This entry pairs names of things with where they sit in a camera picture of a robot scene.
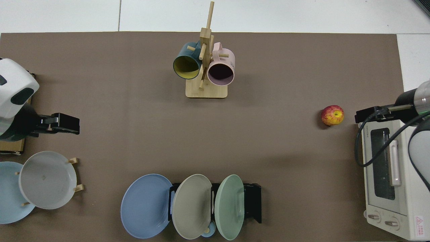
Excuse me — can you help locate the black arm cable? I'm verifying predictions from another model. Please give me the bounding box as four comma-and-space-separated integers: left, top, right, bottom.
354, 107, 430, 167

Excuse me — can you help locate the dark teal mug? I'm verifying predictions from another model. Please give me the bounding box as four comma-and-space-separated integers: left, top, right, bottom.
173, 41, 203, 80

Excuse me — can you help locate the wooden peg plate rack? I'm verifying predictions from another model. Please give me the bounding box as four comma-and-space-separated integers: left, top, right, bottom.
15, 157, 84, 206

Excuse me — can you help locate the brown table cloth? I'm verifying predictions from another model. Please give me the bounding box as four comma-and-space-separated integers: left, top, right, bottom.
0, 31, 404, 242

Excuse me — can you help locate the dark ribbed panel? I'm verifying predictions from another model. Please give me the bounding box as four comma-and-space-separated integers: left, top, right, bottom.
413, 0, 430, 18

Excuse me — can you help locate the beige plate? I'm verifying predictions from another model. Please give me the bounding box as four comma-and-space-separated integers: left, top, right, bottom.
171, 174, 213, 240

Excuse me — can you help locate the small blue round thing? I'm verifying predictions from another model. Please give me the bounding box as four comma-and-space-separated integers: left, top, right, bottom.
201, 222, 216, 238

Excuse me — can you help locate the wire basket with wooden floor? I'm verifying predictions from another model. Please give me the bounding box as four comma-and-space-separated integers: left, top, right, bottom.
0, 72, 35, 156

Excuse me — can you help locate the black dish rack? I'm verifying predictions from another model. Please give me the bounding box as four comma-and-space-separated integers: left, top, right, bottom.
168, 183, 262, 224

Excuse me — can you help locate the wooden cup stand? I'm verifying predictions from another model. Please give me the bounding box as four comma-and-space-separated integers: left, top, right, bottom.
185, 1, 229, 99

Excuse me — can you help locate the pale green plate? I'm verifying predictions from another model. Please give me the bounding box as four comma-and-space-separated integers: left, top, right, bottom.
214, 174, 245, 241

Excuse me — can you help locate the pale toaster oven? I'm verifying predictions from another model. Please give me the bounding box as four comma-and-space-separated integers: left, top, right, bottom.
358, 118, 430, 241

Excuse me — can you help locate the pink mug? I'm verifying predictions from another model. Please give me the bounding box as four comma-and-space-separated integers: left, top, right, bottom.
207, 42, 235, 86

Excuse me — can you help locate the light blue plate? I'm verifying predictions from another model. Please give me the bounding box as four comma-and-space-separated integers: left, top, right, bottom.
0, 161, 36, 225

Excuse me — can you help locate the grey plate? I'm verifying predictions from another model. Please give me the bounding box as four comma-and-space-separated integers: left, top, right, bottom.
18, 151, 77, 210

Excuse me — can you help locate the red yellow apple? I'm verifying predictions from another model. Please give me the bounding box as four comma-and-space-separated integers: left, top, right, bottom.
320, 105, 345, 126

